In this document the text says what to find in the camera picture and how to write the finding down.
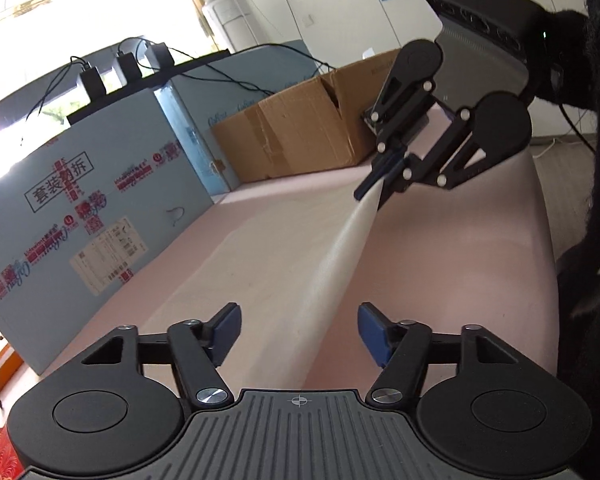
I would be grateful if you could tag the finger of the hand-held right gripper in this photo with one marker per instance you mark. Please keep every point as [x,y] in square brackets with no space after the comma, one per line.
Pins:
[420,170]
[377,170]

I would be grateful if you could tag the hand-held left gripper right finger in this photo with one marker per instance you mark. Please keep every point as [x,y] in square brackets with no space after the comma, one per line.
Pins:
[372,332]

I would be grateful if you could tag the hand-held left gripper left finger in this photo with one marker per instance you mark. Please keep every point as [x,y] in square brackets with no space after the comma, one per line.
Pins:
[227,325]

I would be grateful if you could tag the white cloth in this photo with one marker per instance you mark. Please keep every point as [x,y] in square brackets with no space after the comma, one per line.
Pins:
[340,260]

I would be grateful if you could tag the open brown cardboard box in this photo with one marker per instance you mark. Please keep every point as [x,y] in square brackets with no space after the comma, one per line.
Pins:
[300,130]

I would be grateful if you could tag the pale blue carton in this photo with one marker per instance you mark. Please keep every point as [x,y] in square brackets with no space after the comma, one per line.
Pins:
[280,67]

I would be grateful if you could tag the blue printed carton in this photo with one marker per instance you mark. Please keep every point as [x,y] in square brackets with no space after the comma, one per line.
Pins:
[105,210]

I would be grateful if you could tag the white standing air conditioner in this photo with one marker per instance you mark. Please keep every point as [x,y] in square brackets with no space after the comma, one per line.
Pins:
[232,20]

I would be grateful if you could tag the black power adapter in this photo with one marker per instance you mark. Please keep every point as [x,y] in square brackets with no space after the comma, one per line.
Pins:
[161,56]
[130,69]
[94,82]

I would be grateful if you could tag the long black bar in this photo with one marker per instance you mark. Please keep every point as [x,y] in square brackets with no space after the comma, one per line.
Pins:
[130,95]

